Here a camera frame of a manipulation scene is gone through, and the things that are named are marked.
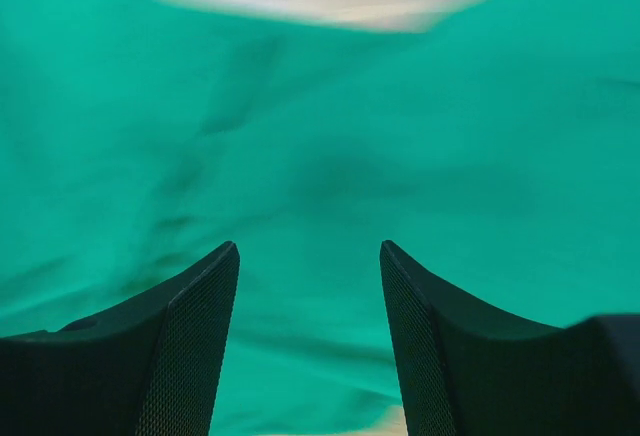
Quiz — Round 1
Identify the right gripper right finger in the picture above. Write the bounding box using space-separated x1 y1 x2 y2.
380 241 639 435

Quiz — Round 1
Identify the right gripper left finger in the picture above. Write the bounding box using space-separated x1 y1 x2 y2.
1 242 240 436

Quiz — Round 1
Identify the green t-shirt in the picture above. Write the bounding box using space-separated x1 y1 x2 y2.
1 0 639 435

